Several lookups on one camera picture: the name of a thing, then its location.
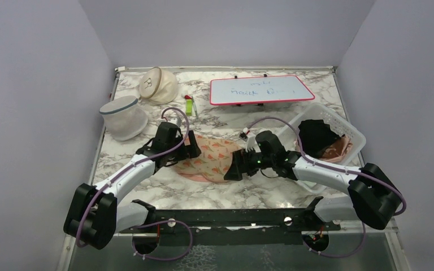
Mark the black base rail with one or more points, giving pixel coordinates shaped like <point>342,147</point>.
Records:
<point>224,227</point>

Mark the red framed whiteboard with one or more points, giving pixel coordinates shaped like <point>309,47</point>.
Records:
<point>258,90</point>

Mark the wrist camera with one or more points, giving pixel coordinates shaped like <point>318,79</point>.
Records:
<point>173,122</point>
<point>249,138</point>

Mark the floral mesh laundry bag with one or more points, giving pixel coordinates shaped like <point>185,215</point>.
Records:
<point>213,162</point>

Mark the black bra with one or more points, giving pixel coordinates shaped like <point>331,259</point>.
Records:
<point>316,137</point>

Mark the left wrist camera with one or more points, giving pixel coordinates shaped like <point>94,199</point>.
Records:
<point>173,122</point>

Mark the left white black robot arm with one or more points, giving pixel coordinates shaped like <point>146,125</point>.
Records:
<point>96,213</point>

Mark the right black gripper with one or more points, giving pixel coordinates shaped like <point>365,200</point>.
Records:
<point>240,164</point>

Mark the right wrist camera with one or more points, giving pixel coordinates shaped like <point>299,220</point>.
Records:
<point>249,138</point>

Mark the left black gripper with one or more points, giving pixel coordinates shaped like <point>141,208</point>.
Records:
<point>189,151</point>

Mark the white plastic basket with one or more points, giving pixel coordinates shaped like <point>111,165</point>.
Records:
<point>338,124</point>

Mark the green red marker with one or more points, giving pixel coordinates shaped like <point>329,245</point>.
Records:
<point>190,108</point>

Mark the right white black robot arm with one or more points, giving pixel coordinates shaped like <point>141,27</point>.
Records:
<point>370,196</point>

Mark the white mesh laundry bag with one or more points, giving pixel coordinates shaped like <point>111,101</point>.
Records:
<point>124,118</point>

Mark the pink bra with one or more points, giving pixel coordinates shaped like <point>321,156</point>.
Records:
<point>338,151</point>

